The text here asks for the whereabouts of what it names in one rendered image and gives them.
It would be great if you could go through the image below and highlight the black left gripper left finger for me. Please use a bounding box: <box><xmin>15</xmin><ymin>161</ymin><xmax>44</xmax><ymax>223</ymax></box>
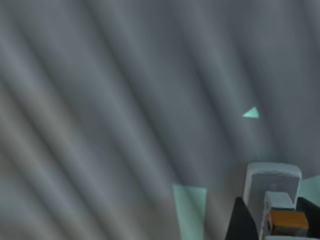
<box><xmin>224</xmin><ymin>196</ymin><xmax>260</xmax><ymax>240</ymax></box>

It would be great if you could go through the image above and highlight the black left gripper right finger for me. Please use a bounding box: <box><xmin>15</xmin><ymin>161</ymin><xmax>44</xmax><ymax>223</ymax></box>
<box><xmin>296</xmin><ymin>196</ymin><xmax>320</xmax><ymax>240</ymax></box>

